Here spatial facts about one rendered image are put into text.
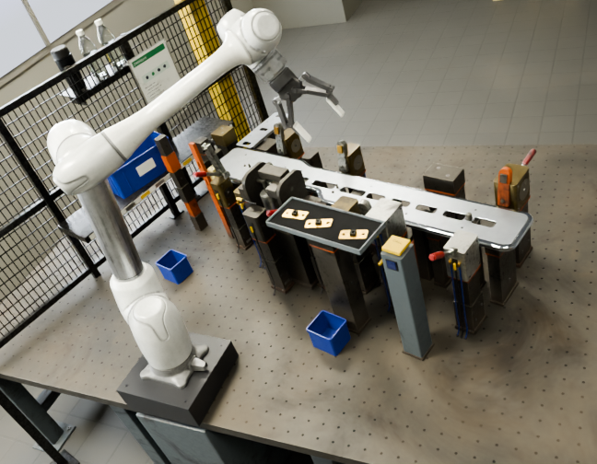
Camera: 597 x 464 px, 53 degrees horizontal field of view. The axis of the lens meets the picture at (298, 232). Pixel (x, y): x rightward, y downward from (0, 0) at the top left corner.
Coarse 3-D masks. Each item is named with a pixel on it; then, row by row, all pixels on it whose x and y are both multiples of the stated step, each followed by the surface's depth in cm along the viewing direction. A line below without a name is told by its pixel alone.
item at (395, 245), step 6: (390, 240) 168; (396, 240) 167; (402, 240) 167; (408, 240) 166; (384, 246) 167; (390, 246) 166; (396, 246) 166; (402, 246) 165; (390, 252) 166; (396, 252) 164; (402, 252) 164
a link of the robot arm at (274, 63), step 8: (272, 56) 166; (280, 56) 169; (264, 64) 166; (272, 64) 166; (280, 64) 167; (256, 72) 169; (264, 72) 167; (272, 72) 167; (280, 72) 169; (264, 80) 170; (272, 80) 170
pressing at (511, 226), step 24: (240, 168) 253; (288, 168) 243; (312, 168) 238; (336, 192) 221; (384, 192) 213; (408, 192) 209; (432, 192) 206; (408, 216) 199; (432, 216) 196; (480, 216) 190; (504, 216) 187; (528, 216) 185; (480, 240) 181; (504, 240) 179
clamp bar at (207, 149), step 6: (204, 144) 232; (210, 144) 232; (204, 150) 230; (210, 150) 231; (210, 156) 233; (216, 156) 234; (216, 162) 234; (216, 168) 239; (222, 168) 238; (222, 174) 239
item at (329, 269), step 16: (320, 256) 189; (336, 256) 184; (320, 272) 195; (336, 272) 189; (352, 272) 193; (336, 288) 195; (352, 288) 195; (336, 304) 202; (352, 304) 198; (352, 320) 202; (368, 320) 208
